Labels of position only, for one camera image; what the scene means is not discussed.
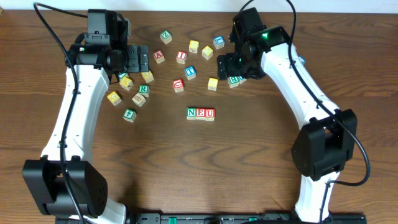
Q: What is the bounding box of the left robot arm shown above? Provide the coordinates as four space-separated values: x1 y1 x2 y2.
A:
22 9 149 223

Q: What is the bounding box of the yellow letter O block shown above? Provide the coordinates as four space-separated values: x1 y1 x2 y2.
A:
141 71 154 83

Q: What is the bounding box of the yellow letter K block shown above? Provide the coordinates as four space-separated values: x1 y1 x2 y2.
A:
119 77 134 91

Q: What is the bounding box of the yellow letter G block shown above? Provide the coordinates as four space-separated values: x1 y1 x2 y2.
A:
107 91 122 106

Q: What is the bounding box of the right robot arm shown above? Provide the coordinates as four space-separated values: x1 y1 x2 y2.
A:
217 7 357 223

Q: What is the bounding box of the blue number 2 block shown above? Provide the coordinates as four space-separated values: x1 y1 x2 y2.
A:
299 56 306 65

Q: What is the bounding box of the red letter U block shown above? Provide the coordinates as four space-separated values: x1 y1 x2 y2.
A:
172 79 184 93

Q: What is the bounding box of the yellow block back row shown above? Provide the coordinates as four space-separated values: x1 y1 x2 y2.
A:
188 40 199 54

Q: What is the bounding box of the red letter E block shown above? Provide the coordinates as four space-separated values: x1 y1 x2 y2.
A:
195 108 206 120

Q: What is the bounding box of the yellow block with animal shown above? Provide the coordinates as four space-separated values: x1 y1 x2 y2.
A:
201 45 213 60

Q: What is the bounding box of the green letter V block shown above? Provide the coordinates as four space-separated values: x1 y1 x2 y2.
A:
118 72 128 79

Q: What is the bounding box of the green letter R block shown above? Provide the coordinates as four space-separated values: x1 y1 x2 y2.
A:
138 85 150 97

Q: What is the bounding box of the red letter A block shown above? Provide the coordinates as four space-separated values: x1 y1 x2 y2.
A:
153 50 165 63

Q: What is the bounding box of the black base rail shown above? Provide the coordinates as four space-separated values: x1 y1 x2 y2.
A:
134 212 367 224

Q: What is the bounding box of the green letter B block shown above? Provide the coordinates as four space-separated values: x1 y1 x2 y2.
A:
228 77 239 88

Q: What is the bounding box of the blue letter T block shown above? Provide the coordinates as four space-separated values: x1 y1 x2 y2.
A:
184 66 197 80

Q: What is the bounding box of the green letter N block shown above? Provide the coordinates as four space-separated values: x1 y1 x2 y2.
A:
186 108 196 120

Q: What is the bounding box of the red letter I block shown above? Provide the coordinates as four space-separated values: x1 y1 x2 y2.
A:
176 51 187 64

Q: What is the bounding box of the pineapple B wooden block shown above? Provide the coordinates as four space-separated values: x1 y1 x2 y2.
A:
132 93 146 107

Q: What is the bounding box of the yellow letter S block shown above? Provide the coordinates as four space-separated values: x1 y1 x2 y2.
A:
208 78 219 91

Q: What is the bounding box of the green letter Z block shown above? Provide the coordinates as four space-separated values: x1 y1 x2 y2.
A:
160 30 172 45

